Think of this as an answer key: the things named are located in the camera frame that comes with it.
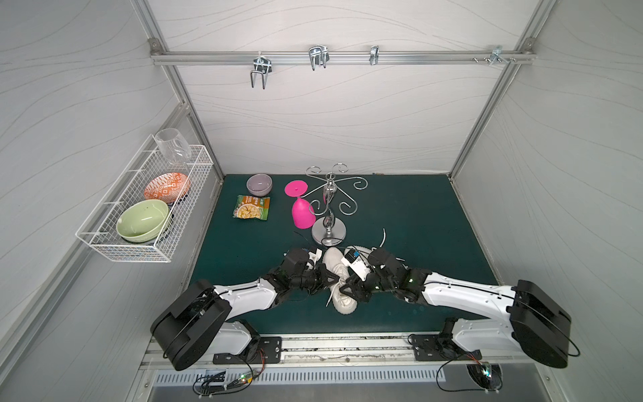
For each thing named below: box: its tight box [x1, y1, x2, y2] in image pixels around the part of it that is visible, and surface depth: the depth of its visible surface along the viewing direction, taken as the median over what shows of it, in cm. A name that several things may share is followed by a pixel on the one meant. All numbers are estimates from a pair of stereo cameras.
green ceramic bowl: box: [116, 199, 170, 243], surface depth 62 cm
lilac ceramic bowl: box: [246, 173, 273, 197], surface depth 113 cm
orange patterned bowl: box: [144, 172, 192, 204], surface depth 72 cm
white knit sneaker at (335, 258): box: [322, 246, 359, 315], surface depth 82 cm
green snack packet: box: [232, 195, 271, 222], surface depth 109 cm
